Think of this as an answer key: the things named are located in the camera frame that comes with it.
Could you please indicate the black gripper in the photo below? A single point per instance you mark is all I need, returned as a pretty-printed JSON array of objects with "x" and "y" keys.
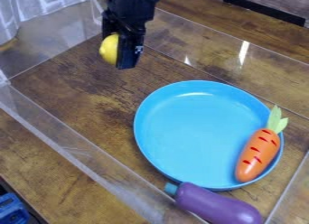
[{"x": 125, "y": 18}]

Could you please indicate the yellow toy lemon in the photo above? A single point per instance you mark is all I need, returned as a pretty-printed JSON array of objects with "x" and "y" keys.
[{"x": 109, "y": 49}]

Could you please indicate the white curtain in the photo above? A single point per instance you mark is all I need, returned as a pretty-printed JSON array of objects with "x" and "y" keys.
[{"x": 18, "y": 11}]

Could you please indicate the blue round plate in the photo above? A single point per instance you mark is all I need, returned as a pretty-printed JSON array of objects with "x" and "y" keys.
[{"x": 192, "y": 127}]

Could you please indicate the orange toy carrot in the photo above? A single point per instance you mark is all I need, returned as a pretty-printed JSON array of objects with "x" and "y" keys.
[{"x": 261, "y": 147}]

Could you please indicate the purple toy eggplant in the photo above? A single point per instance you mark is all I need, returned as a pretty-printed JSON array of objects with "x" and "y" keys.
[{"x": 213, "y": 207}]

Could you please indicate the blue plastic crate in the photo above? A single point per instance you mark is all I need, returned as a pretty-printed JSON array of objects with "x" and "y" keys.
[{"x": 12, "y": 210}]

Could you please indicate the clear acrylic enclosure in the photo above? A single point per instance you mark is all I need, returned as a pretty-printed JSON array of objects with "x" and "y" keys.
[{"x": 67, "y": 151}]

